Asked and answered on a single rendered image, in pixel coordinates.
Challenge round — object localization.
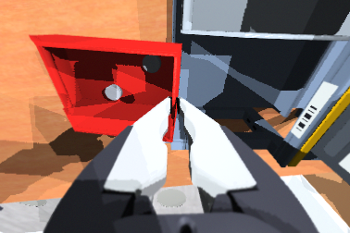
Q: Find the red bin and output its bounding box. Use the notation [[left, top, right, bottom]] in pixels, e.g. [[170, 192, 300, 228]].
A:
[[29, 34, 182, 142]]

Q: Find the dark blue metal shelf rack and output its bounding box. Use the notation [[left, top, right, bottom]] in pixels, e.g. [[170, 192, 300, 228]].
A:
[[172, 0, 350, 168]]

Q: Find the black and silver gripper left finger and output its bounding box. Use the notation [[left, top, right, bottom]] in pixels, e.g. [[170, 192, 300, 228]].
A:
[[43, 96, 172, 233]]

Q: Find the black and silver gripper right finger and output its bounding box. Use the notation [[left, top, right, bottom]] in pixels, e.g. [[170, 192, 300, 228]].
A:
[[176, 96, 319, 233]]

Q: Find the yellow flat bar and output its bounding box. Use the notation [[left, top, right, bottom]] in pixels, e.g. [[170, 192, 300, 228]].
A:
[[287, 86, 350, 167]]

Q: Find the grey steel disc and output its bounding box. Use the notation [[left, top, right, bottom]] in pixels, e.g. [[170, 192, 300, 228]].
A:
[[105, 84, 123, 101], [143, 55, 161, 73]]

